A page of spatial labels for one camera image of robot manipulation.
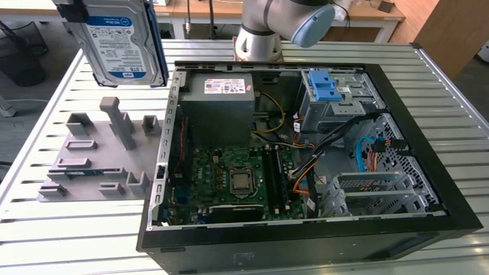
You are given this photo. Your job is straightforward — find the clear plastic bag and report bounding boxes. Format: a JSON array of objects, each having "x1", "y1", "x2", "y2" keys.
[{"x1": 335, "y1": 2, "x2": 350, "y2": 21}]

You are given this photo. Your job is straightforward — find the black cable bundle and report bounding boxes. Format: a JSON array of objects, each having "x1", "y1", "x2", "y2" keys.
[{"x1": 289, "y1": 113, "x2": 382, "y2": 184}]

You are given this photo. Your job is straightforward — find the silver CPU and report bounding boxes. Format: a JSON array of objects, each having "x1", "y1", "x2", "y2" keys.
[{"x1": 231, "y1": 171, "x2": 253, "y2": 192}]

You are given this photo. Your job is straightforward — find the RAM stick in rack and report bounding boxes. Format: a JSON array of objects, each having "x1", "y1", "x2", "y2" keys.
[{"x1": 64, "y1": 170, "x2": 107, "y2": 177}]

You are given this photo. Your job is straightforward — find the grey parts rack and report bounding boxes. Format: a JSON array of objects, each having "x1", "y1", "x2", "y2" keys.
[{"x1": 36, "y1": 96, "x2": 165, "y2": 203}]

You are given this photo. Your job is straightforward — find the red orange power wire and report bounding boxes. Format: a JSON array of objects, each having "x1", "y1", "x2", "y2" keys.
[{"x1": 366, "y1": 137, "x2": 405, "y2": 172}]

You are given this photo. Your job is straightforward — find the grey metal stand foot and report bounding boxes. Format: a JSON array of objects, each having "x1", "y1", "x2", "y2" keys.
[{"x1": 0, "y1": 94, "x2": 19, "y2": 117}]

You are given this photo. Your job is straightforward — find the wooden cabinet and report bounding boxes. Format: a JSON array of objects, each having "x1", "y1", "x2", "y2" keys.
[{"x1": 389, "y1": 0, "x2": 489, "y2": 81}]

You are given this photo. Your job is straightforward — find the metal drive cage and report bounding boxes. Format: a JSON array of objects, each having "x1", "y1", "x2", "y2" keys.
[{"x1": 297, "y1": 68, "x2": 386, "y2": 134}]

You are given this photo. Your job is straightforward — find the yellow wire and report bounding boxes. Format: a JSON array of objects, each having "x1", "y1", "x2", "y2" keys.
[{"x1": 252, "y1": 92, "x2": 288, "y2": 134}]

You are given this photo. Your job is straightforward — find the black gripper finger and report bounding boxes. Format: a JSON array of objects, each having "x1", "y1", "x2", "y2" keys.
[{"x1": 67, "y1": 0, "x2": 87, "y2": 23}]

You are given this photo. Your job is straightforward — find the blue data wire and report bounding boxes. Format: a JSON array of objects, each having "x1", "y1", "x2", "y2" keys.
[{"x1": 354, "y1": 136, "x2": 373, "y2": 172}]

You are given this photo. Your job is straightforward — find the blue plastic drive latch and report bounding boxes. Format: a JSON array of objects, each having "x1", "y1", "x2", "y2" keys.
[{"x1": 308, "y1": 70, "x2": 343, "y2": 101}]

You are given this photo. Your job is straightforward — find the metal disk bay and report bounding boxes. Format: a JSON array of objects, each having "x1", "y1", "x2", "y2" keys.
[{"x1": 320, "y1": 171, "x2": 448, "y2": 218}]

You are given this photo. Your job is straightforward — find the hard disk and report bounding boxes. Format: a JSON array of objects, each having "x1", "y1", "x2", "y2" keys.
[{"x1": 53, "y1": 0, "x2": 169, "y2": 88}]

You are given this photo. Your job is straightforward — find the black RAM slot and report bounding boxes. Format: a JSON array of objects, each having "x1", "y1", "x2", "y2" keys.
[{"x1": 263, "y1": 145, "x2": 279, "y2": 215}]

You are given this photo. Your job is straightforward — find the black mesh waste bin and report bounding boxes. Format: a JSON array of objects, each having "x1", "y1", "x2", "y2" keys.
[{"x1": 0, "y1": 21, "x2": 49, "y2": 87}]

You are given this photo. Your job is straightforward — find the green motherboard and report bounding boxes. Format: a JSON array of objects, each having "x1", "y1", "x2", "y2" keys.
[{"x1": 168, "y1": 144, "x2": 307, "y2": 226}]

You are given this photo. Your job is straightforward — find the wooden desk white frame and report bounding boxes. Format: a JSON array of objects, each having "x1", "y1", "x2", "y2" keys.
[{"x1": 0, "y1": 0, "x2": 406, "y2": 44}]

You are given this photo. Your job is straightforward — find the black graphics card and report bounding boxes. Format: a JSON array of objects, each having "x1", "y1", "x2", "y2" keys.
[{"x1": 208, "y1": 202, "x2": 264, "y2": 224}]

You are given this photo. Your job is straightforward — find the black PC case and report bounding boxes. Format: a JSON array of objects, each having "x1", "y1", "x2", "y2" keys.
[{"x1": 136, "y1": 60, "x2": 482, "y2": 275}]

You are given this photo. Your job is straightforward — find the black CPU socket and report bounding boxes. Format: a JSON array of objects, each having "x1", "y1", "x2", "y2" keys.
[{"x1": 227, "y1": 164, "x2": 257, "y2": 200}]

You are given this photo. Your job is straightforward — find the grey power supply unit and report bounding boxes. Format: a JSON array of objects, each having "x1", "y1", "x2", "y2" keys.
[{"x1": 179, "y1": 72, "x2": 256, "y2": 147}]

